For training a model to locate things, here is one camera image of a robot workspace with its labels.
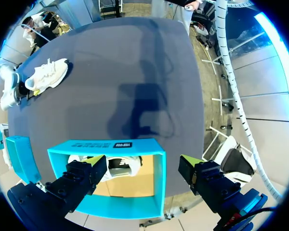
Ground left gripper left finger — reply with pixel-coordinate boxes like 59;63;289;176
45;154;108;213

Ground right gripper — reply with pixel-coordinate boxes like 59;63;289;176
16;81;41;104

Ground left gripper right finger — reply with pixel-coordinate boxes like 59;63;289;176
178;154;242;214

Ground white sneaker shoe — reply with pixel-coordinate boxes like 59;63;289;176
67;155;143;182
25;58;70;95

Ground blue and black insole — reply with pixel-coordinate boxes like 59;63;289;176
108;158;127;169

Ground teal shoebox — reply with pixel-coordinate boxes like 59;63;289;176
47;138;166;220

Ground small teal box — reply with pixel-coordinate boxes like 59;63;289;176
5;135;42;185

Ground person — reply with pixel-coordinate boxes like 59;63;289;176
21;15;57;49
151;0;204;37

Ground white cable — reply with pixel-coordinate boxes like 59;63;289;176
213;0;284;203

